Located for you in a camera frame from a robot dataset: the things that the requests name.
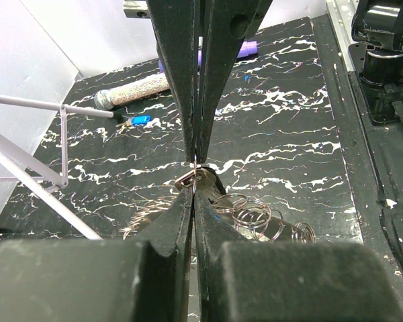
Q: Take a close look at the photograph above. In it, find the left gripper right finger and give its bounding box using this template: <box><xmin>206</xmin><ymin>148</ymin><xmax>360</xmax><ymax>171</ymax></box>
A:
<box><xmin>193</xmin><ymin>193</ymin><xmax>403</xmax><ymax>321</ymax></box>

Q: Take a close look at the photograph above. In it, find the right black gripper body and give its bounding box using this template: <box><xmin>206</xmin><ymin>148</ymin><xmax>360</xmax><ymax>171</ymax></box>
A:
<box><xmin>123</xmin><ymin>0</ymin><xmax>150</xmax><ymax>17</ymax></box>

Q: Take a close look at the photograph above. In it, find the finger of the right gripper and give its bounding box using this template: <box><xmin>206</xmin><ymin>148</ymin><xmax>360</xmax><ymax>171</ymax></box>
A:
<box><xmin>147</xmin><ymin>1</ymin><xmax>197</xmax><ymax>162</ymax></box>
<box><xmin>198</xmin><ymin>1</ymin><xmax>271</xmax><ymax>162</ymax></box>

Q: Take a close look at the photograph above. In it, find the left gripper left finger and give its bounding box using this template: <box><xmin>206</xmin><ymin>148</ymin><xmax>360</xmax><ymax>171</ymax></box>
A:
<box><xmin>0</xmin><ymin>189</ymin><xmax>193</xmax><ymax>321</ymax></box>

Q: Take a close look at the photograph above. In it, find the large toothed keyring disc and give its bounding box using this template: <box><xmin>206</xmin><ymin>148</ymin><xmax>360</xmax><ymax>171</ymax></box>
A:
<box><xmin>120</xmin><ymin>193</ymin><xmax>316</xmax><ymax>244</ymax></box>

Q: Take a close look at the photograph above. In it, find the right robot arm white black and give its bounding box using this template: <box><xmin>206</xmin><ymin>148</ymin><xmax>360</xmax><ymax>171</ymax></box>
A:
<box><xmin>124</xmin><ymin>1</ymin><xmax>403</xmax><ymax>163</ymax></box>

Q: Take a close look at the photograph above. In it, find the glitter toy microphone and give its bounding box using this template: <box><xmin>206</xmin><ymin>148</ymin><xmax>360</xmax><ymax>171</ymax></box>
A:
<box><xmin>94</xmin><ymin>72</ymin><xmax>169</xmax><ymax>111</ymax></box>

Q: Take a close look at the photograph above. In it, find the lilac music stand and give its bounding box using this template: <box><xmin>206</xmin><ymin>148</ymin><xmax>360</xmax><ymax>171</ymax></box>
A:
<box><xmin>0</xmin><ymin>95</ymin><xmax>122</xmax><ymax>240</ymax></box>

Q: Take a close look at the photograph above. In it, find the black front rail base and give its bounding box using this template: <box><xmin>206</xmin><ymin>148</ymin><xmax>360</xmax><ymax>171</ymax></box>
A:
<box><xmin>313</xmin><ymin>15</ymin><xmax>403</xmax><ymax>301</ymax></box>

